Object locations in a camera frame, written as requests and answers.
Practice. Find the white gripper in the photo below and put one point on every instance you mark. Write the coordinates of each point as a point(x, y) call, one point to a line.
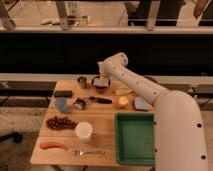
point(102, 77)

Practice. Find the blue sponge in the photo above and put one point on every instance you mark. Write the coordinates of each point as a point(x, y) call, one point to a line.
point(100, 83)

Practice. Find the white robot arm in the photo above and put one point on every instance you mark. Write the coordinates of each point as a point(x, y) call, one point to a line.
point(179, 137)

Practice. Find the small metal cup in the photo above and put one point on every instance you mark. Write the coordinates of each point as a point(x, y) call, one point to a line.
point(82, 82)

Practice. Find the red yellow apple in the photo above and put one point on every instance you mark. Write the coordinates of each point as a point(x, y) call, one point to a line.
point(122, 102)

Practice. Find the black metal clip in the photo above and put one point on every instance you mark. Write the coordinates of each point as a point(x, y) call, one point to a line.
point(80, 104)

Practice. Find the grey blue cloth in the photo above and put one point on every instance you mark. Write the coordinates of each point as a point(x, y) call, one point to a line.
point(140, 104)

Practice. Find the black rectangular block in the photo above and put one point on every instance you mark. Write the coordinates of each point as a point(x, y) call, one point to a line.
point(63, 93)

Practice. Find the white paper cup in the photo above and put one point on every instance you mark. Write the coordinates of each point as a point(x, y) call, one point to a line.
point(84, 131)

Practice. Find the green square tray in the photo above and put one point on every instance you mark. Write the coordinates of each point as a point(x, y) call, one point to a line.
point(134, 139)

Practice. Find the dark grape bunch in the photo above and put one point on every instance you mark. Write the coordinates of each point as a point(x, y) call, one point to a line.
point(60, 123)

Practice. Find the metal fork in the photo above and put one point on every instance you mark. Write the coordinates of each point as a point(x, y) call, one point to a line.
point(81, 153)

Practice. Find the orange carrot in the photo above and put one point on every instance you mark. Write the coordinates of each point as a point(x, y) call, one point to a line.
point(47, 145)

